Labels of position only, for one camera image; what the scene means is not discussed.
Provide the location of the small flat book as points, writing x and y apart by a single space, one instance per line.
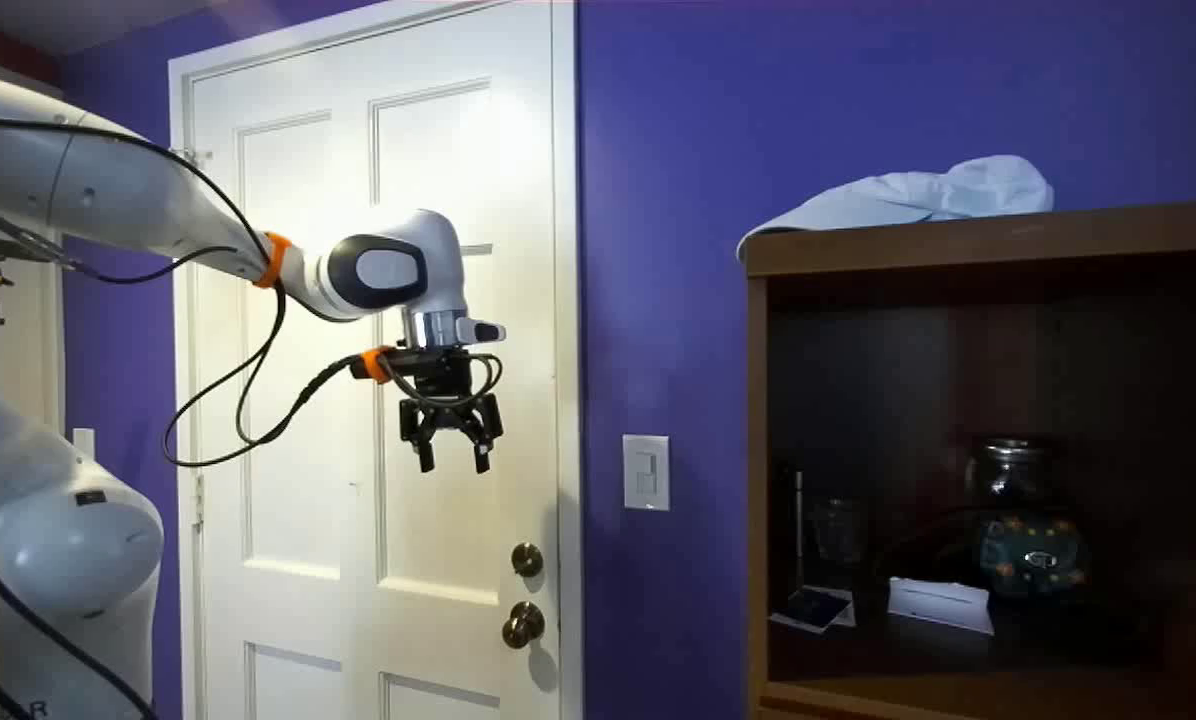
813 610

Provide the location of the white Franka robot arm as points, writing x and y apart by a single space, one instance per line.
79 182

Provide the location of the clear drinking glass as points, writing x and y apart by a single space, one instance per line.
838 534

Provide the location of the brown wooden cabinet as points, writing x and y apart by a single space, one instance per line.
891 245

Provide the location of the white paper card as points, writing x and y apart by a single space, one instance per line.
941 600

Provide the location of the small white wall plate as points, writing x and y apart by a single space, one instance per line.
83 442

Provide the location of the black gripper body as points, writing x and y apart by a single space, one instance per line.
442 387

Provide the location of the painted glass jar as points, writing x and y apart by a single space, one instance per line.
1031 544

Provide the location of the white panel door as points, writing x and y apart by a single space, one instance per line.
316 534

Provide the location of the dark deadbolt knob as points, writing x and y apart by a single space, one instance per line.
523 627

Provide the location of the white closet door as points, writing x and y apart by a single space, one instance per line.
18 345

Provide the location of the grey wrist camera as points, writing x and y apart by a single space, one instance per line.
485 330

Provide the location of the white light switch plate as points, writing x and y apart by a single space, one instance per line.
647 472

